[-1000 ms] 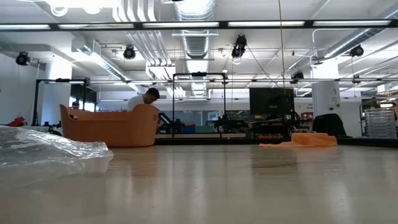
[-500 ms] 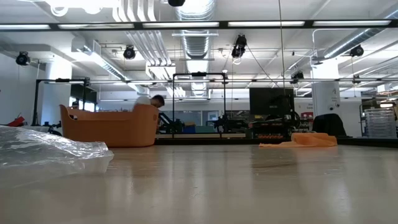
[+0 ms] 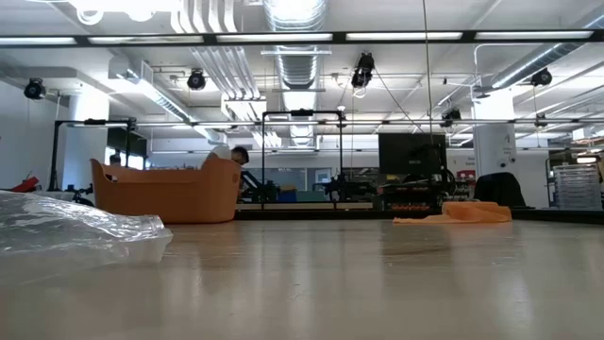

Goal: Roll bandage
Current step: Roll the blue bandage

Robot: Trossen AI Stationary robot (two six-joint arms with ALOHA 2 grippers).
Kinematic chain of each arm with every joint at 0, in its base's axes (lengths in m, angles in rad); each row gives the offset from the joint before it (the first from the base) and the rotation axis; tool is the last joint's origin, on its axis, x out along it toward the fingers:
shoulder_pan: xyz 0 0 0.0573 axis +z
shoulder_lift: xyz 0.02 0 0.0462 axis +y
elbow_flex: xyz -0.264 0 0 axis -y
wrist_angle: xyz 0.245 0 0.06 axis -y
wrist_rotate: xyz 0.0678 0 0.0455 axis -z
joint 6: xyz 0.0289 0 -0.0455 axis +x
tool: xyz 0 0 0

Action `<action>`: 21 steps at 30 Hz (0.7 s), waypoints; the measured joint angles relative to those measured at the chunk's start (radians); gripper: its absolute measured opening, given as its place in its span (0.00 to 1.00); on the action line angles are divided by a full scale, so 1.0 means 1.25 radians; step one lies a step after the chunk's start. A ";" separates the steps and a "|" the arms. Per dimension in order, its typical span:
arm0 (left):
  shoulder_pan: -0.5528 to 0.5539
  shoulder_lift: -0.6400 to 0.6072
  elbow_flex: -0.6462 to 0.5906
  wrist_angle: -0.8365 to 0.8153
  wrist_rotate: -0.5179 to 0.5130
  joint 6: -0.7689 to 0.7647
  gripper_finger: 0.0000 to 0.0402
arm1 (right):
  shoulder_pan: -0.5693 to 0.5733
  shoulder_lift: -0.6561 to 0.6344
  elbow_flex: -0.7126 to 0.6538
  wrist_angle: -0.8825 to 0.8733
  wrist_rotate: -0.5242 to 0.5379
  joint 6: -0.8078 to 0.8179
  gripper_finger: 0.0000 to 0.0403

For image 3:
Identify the black rectangular rig frame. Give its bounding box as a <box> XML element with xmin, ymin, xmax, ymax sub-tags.
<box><xmin>50</xmin><ymin>117</ymin><xmax>138</xmax><ymax>188</ymax></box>
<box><xmin>260</xmin><ymin>109</ymin><xmax>344</xmax><ymax>212</ymax></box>

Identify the orange plastic basin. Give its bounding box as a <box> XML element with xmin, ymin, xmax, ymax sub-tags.
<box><xmin>90</xmin><ymin>157</ymin><xmax>243</xmax><ymax>225</ymax></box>

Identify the black office chair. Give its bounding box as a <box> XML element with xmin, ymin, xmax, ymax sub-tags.
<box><xmin>473</xmin><ymin>171</ymin><xmax>527</xmax><ymax>210</ymax></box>

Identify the black aluminium table frame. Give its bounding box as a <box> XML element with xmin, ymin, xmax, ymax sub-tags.
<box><xmin>234</xmin><ymin>209</ymin><xmax>604</xmax><ymax>225</ymax></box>

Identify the thin hanging black cable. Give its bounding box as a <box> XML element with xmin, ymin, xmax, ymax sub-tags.
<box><xmin>421</xmin><ymin>0</ymin><xmax>434</xmax><ymax>143</ymax></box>

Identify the black ceiling spotlight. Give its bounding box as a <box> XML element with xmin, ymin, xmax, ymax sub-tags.
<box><xmin>186</xmin><ymin>68</ymin><xmax>208</xmax><ymax>92</ymax></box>
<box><xmin>23</xmin><ymin>77</ymin><xmax>47</xmax><ymax>101</ymax></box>
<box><xmin>350</xmin><ymin>51</ymin><xmax>377</xmax><ymax>90</ymax></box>
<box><xmin>441</xmin><ymin>108</ymin><xmax>462</xmax><ymax>128</ymax></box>
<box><xmin>530</xmin><ymin>67</ymin><xmax>554</xmax><ymax>88</ymax></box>

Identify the metal wire shelf rack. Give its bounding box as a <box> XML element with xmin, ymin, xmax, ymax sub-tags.
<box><xmin>551</xmin><ymin>162</ymin><xmax>604</xmax><ymax>212</ymax></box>

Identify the orange elastic bandage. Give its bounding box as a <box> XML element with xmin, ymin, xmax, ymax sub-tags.
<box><xmin>392</xmin><ymin>200</ymin><xmax>513</xmax><ymax>226</ymax></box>

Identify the black display panel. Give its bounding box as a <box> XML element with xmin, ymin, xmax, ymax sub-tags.
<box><xmin>377</xmin><ymin>133</ymin><xmax>447</xmax><ymax>177</ymax></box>

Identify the black overhead beam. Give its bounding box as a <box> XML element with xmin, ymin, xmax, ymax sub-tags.
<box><xmin>0</xmin><ymin>28</ymin><xmax>604</xmax><ymax>47</ymax></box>

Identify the clear plastic bag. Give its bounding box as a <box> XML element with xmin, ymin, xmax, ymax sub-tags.
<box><xmin>0</xmin><ymin>190</ymin><xmax>174</xmax><ymax>264</ymax></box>

